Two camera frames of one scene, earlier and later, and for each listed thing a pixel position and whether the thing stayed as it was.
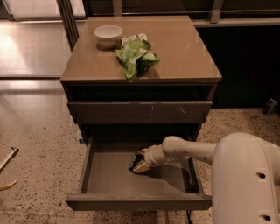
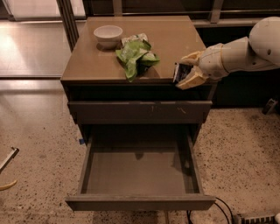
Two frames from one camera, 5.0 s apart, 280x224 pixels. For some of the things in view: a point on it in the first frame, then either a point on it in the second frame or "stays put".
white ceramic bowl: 108,36 stays put
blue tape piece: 81,141 stays put
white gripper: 150,157 to 210,63
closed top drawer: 143,112 stays put
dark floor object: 269,107 stays put
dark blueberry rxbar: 137,159 to 181,71
